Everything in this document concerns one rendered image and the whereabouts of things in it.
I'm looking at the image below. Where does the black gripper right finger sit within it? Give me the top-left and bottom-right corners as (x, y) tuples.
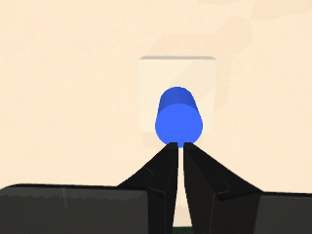
(183, 142), (312, 234)

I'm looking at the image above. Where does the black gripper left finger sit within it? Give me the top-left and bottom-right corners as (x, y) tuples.
(0, 142), (178, 234)

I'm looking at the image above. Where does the blue cylinder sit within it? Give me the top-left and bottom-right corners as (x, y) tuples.
(155, 87), (203, 148)

